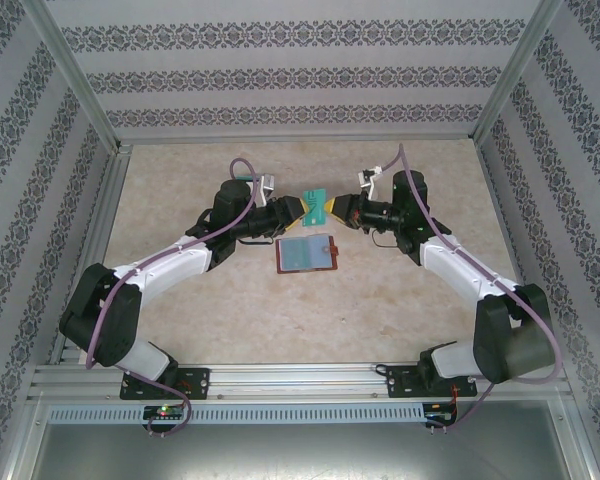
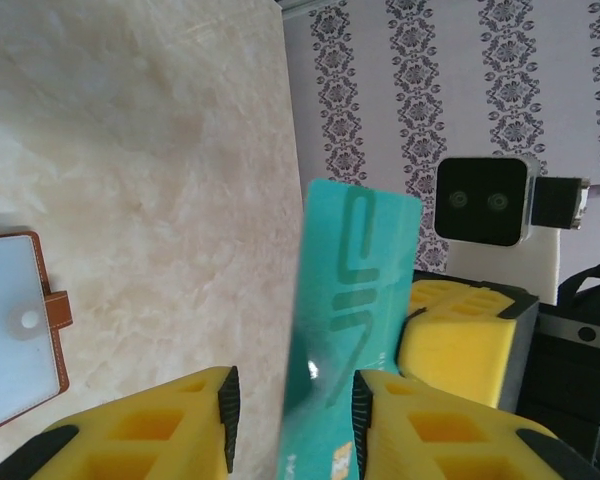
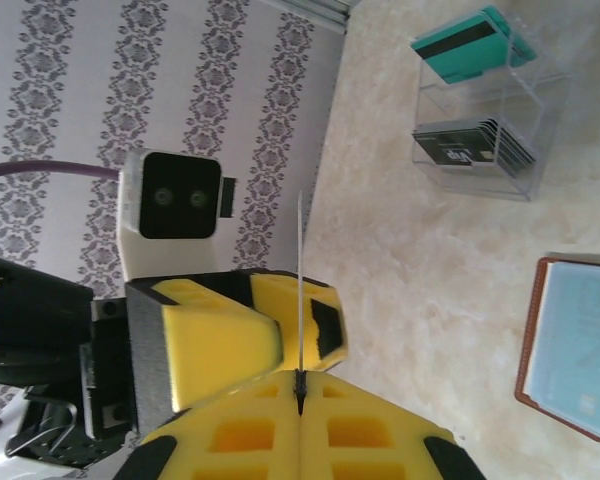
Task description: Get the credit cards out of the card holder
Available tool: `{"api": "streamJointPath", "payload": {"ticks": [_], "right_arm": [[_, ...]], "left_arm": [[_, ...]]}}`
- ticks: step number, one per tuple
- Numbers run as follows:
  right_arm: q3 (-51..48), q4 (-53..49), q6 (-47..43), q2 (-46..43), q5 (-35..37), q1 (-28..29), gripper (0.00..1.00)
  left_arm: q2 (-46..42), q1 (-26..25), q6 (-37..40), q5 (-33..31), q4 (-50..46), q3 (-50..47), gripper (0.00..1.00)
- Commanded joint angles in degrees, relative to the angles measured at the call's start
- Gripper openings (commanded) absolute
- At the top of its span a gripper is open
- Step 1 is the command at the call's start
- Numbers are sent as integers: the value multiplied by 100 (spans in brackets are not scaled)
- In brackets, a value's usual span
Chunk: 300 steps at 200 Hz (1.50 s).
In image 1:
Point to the grey sheet metal panel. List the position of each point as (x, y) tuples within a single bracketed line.
[(300, 455)]

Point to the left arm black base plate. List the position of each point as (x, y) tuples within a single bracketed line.
[(195, 382)]

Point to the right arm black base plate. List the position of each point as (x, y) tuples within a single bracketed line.
[(402, 382)]

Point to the thin aluminium wall rail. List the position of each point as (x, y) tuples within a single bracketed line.
[(300, 141)]

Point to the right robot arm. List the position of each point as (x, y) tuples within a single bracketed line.
[(455, 265)]

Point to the long aluminium side rail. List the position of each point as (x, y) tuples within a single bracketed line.
[(102, 225)]

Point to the green credit card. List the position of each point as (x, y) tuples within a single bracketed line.
[(316, 210)]

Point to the wide aluminium mounting rail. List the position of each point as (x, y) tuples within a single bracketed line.
[(300, 380)]

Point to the aluminium frame post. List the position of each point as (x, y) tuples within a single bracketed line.
[(510, 75), (82, 75)]

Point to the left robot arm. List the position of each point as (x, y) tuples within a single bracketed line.
[(170, 265)]

